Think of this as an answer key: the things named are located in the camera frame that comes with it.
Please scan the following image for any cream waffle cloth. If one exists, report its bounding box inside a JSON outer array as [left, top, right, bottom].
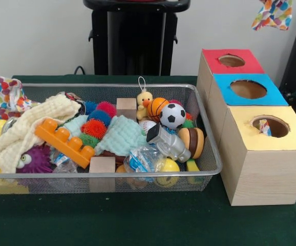
[[0, 93, 82, 174]]

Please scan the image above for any small wooden cube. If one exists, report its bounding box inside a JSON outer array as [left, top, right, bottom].
[[116, 97, 138, 121]]

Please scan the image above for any toy hamburger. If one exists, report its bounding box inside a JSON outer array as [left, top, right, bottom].
[[178, 127, 204, 158]]

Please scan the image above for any small black white soccer ball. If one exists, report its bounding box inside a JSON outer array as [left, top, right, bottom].
[[159, 102, 186, 129]]

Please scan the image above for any small orange basketball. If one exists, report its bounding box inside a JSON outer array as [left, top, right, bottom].
[[146, 97, 170, 121]]

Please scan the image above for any orange plastic building block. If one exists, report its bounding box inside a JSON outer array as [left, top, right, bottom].
[[34, 118, 96, 169]]

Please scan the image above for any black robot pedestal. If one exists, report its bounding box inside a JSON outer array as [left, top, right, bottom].
[[82, 0, 191, 76]]

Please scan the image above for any colourful dotted cloth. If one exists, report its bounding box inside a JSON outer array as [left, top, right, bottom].
[[0, 76, 40, 120], [259, 118, 271, 136], [251, 0, 294, 32]]

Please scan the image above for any yellow rubber duck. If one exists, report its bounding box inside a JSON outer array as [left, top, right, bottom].
[[136, 76, 154, 120]]

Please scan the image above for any mint green waffle cloth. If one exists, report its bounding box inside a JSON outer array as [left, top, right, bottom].
[[60, 114, 147, 156]]

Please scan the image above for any wooden box with three holes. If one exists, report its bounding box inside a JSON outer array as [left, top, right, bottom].
[[196, 48, 296, 207]]

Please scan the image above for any silver plastic toy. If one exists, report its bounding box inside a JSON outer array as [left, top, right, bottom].
[[145, 122, 192, 162]]

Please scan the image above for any silver wire mesh bin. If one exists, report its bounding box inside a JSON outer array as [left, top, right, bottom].
[[0, 82, 223, 195]]

